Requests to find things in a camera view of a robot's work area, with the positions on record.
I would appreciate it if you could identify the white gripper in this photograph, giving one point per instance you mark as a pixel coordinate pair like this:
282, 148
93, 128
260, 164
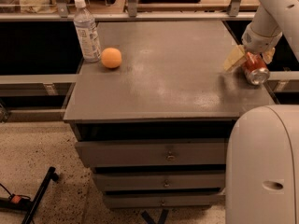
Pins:
259, 43

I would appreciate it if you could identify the red coke can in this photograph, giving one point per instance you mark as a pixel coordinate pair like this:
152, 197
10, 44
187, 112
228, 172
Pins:
255, 69

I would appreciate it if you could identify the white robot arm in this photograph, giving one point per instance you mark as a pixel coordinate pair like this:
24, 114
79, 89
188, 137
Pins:
262, 164

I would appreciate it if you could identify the top grey drawer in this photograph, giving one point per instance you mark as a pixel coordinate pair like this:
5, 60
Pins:
151, 152

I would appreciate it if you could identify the grey drawer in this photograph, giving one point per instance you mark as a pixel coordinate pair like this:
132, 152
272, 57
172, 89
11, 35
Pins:
160, 200
159, 181
151, 152

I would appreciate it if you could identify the grey drawer cabinet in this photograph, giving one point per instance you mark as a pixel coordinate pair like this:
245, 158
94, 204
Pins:
170, 85

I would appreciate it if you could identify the orange fruit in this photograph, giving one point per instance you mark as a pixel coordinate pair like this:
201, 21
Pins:
111, 58

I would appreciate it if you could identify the clear plastic water bottle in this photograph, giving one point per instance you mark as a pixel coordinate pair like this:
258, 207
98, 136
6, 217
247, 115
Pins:
86, 29

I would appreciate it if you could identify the middle grey drawer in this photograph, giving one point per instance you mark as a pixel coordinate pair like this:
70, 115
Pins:
159, 181

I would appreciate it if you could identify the grey metal railing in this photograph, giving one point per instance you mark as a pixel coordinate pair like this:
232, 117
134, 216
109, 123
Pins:
130, 16

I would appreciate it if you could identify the bottom grey drawer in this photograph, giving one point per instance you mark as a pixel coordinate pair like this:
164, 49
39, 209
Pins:
160, 200

